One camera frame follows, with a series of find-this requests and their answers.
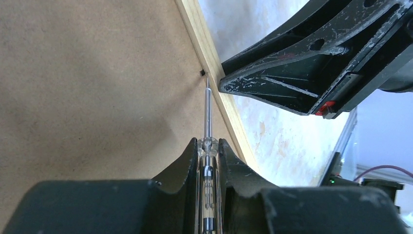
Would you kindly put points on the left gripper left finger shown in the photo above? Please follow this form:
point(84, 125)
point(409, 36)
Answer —
point(165, 204)

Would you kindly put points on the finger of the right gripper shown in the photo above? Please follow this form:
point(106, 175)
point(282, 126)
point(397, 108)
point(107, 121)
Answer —
point(297, 65)

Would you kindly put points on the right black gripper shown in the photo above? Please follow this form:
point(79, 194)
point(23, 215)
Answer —
point(389, 68)

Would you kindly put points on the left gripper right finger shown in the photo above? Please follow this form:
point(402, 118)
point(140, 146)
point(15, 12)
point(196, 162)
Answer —
point(253, 205)

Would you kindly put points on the clear handle screwdriver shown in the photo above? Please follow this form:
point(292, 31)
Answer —
point(208, 217)

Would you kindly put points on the wooden picture frame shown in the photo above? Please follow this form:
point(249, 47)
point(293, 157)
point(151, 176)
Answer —
point(93, 89)

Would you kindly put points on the aluminium front rail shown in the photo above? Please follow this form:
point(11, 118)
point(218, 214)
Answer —
point(348, 149)

